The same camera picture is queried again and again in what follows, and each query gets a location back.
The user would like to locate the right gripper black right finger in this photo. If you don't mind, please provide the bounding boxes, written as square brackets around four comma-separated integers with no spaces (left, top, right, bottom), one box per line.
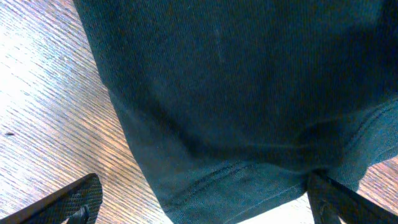
[307,172,397,224]

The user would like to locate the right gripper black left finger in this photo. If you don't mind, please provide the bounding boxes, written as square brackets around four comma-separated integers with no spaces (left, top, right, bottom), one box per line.
[1,173,103,224]

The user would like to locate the dark green cloth garment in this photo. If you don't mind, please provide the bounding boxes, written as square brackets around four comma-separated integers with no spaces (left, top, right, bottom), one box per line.
[75,0,397,223]

